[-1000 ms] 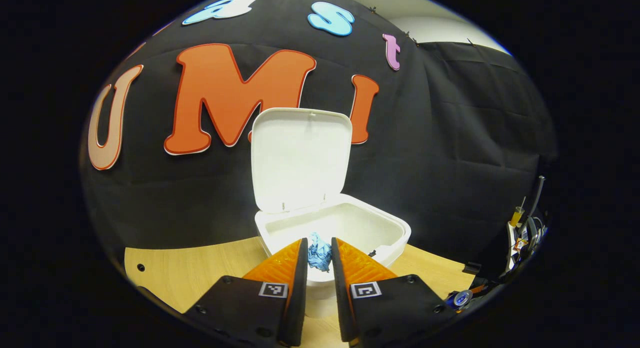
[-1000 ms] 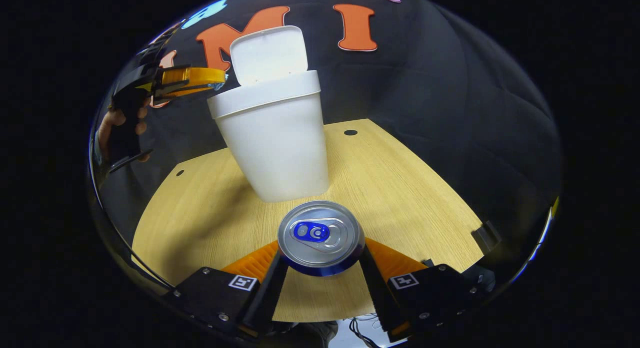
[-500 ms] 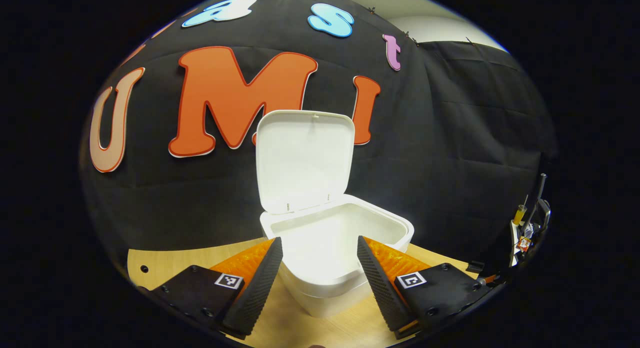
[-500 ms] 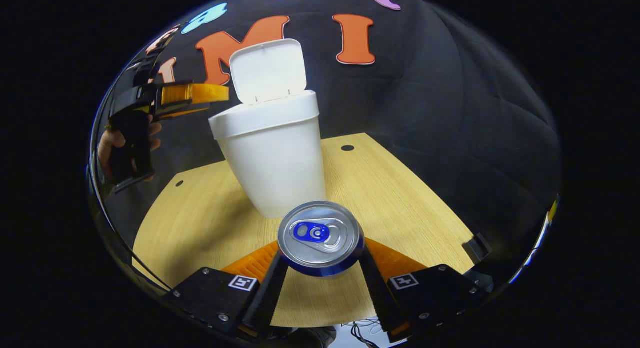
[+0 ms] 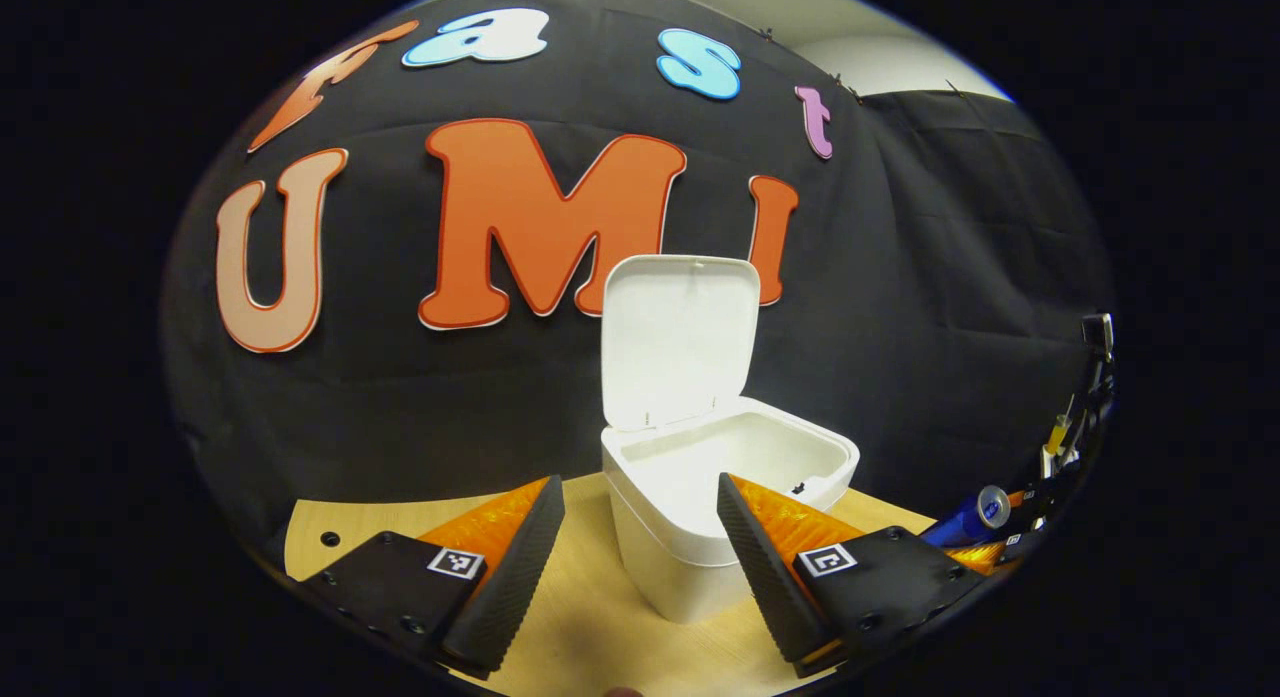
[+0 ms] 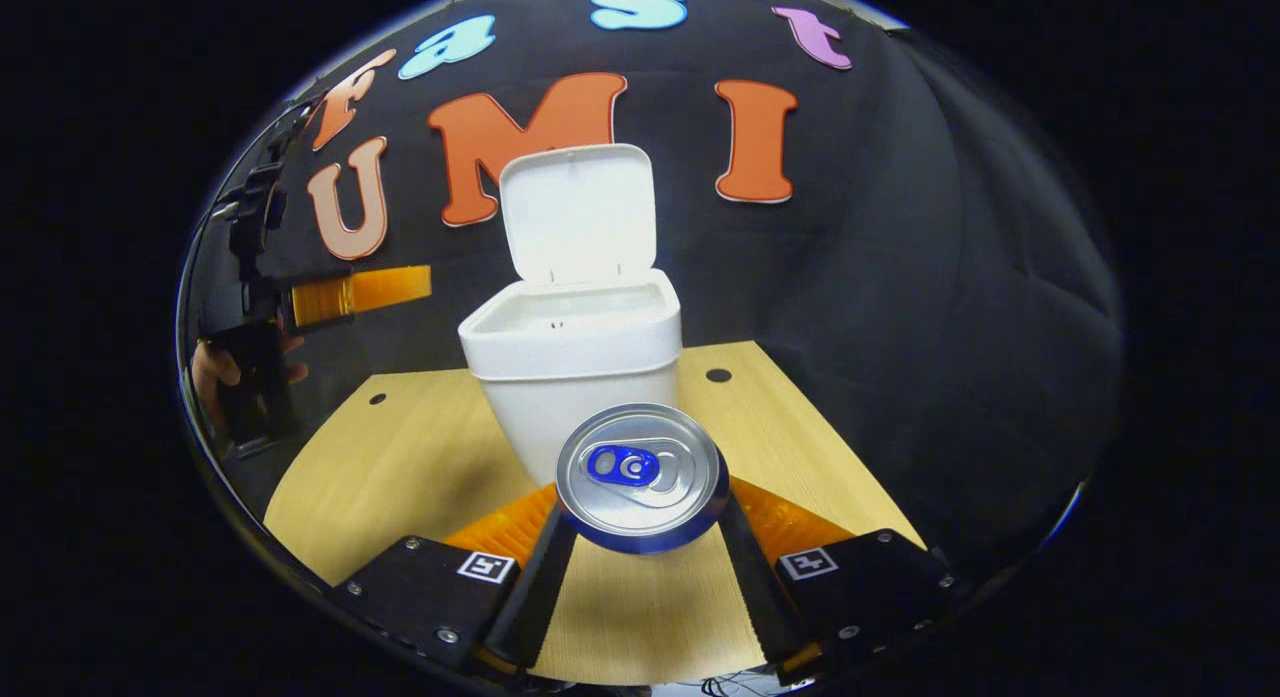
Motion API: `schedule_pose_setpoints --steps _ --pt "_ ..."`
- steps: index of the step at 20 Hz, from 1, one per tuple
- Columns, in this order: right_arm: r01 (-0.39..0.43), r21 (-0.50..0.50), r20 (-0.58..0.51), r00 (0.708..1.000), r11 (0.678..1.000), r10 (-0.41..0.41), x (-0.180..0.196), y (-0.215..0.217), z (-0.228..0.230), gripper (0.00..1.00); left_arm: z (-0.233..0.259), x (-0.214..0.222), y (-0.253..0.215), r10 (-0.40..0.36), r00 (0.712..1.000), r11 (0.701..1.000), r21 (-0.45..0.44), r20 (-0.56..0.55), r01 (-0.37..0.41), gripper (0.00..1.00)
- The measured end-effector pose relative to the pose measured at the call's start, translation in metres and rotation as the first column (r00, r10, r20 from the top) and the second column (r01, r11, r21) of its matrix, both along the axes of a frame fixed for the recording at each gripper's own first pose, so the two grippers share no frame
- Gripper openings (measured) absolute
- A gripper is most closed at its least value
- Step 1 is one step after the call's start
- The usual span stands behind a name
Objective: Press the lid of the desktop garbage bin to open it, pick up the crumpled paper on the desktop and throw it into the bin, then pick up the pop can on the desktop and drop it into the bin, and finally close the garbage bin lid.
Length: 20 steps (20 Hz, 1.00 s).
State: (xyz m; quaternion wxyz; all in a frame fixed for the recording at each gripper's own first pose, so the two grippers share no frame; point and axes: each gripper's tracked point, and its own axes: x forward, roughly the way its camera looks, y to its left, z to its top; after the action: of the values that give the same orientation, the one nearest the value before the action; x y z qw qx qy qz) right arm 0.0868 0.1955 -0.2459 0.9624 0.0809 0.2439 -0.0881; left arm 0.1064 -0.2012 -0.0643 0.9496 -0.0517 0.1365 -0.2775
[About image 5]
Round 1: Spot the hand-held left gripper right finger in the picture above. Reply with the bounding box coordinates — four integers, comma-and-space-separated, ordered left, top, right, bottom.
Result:
716, 472, 1001, 678

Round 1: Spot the blue pop can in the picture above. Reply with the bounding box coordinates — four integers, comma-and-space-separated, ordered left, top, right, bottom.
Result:
922, 484, 1013, 548

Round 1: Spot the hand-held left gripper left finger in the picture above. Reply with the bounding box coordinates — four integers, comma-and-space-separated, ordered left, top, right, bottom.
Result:
300, 474, 567, 678

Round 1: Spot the white desktop garbage bin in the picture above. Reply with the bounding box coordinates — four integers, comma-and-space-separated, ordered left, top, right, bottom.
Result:
598, 254, 861, 625

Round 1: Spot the wooden desktop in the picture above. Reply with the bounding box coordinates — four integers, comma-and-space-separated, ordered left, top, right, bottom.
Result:
283, 472, 961, 697

